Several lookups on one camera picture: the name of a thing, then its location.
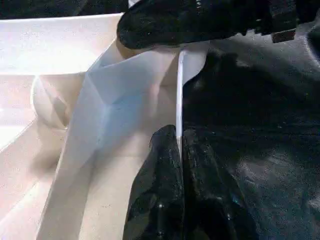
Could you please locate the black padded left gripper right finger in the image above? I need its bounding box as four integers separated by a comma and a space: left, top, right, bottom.
181, 129, 259, 240

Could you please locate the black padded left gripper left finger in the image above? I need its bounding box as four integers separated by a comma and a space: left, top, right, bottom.
123, 124, 185, 240

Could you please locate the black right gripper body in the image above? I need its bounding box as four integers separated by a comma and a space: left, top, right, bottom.
249, 0, 301, 44

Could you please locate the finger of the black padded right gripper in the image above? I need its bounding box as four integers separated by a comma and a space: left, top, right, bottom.
116, 0, 252, 50

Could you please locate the white plastic table top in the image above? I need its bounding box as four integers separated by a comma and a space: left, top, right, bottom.
0, 12, 209, 240

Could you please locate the black table mat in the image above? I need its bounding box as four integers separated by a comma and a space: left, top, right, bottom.
0, 0, 320, 240

